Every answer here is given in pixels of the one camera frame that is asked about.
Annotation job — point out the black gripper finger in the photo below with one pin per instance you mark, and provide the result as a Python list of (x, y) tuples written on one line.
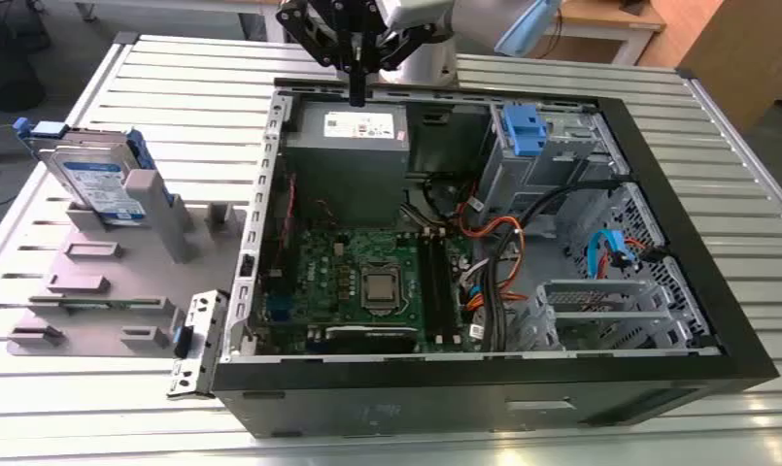
[(397, 46), (313, 34)]

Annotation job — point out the hard disk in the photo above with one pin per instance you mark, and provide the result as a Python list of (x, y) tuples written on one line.
[(99, 184)]

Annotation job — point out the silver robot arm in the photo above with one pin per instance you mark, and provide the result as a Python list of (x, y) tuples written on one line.
[(429, 63)]

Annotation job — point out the metal disk bay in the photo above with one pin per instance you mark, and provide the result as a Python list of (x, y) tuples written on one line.
[(607, 315)]

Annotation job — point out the blue plastic drive latch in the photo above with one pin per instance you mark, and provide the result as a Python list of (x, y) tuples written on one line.
[(523, 131)]

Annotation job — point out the grey power supply unit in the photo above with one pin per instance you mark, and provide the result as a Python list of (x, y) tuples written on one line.
[(345, 179)]

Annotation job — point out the metal drive cage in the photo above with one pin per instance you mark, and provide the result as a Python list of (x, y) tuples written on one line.
[(539, 165)]

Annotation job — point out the black waste bin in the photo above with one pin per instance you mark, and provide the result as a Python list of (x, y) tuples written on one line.
[(18, 87)]

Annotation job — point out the green motherboard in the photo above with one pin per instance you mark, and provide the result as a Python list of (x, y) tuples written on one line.
[(325, 272)]

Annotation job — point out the silver CPU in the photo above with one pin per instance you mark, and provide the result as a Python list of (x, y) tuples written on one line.
[(381, 285)]

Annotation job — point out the black RAM slot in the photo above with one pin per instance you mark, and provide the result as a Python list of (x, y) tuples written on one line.
[(429, 286), (447, 291)]

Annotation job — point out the brown wooden cabinet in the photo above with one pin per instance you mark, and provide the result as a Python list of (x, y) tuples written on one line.
[(747, 58)]

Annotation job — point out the grey parts rack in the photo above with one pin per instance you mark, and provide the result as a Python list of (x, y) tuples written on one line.
[(138, 291)]

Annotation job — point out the black graphics card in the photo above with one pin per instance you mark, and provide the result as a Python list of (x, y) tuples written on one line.
[(371, 340)]

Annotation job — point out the green RAM stick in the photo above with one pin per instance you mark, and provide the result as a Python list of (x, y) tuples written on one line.
[(93, 305)]

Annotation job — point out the black open PC case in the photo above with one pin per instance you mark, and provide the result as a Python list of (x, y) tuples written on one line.
[(429, 398)]

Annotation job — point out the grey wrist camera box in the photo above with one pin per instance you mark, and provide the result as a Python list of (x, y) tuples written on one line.
[(416, 14)]

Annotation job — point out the white frame table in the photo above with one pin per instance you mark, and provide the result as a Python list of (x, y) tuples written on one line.
[(261, 24)]

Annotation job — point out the wooden desk white frame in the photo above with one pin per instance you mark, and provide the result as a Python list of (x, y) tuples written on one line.
[(598, 19)]

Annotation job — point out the metal card retention bracket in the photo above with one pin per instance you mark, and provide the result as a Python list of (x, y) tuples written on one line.
[(208, 349)]

